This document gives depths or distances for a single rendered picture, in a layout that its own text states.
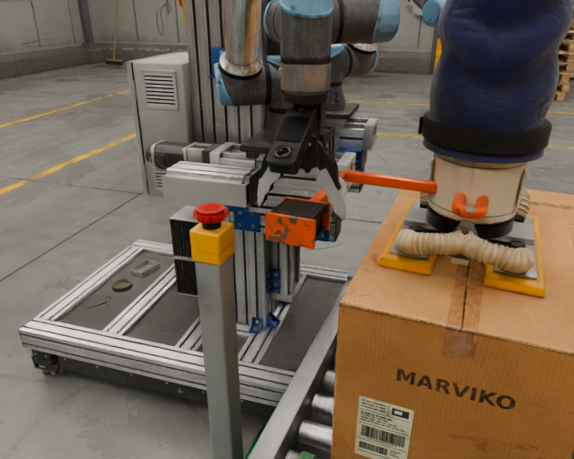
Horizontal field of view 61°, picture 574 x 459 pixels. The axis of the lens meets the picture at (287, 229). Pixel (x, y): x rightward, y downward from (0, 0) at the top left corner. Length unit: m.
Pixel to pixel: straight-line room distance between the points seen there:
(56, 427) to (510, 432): 1.60
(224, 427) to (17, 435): 1.03
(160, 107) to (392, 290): 1.11
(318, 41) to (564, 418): 0.69
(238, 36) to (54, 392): 1.57
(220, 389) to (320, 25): 0.82
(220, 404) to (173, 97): 0.98
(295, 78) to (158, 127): 1.08
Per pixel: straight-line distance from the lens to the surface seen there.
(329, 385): 1.31
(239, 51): 1.32
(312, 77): 0.74
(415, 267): 0.95
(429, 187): 1.01
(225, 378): 1.18
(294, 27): 0.74
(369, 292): 0.89
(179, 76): 1.69
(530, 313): 0.91
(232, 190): 1.40
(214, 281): 1.03
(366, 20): 0.87
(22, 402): 2.27
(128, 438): 1.98
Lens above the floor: 1.42
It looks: 25 degrees down
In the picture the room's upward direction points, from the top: straight up
